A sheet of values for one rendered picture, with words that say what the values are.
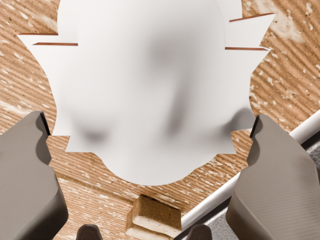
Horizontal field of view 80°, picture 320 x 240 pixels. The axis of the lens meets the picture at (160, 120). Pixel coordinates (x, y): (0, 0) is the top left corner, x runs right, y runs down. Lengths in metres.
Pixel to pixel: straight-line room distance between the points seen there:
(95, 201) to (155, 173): 0.12
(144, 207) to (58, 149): 0.11
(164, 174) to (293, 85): 0.12
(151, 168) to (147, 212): 0.08
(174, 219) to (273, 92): 0.17
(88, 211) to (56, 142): 0.11
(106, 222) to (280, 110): 0.24
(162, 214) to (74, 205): 0.11
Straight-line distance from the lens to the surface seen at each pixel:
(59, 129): 0.17
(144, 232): 0.25
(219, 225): 0.35
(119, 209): 0.26
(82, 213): 0.28
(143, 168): 0.16
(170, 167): 0.16
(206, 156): 0.16
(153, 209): 0.24
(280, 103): 0.19
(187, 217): 0.31
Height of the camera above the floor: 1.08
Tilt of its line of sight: 57 degrees down
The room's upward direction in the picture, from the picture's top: 179 degrees clockwise
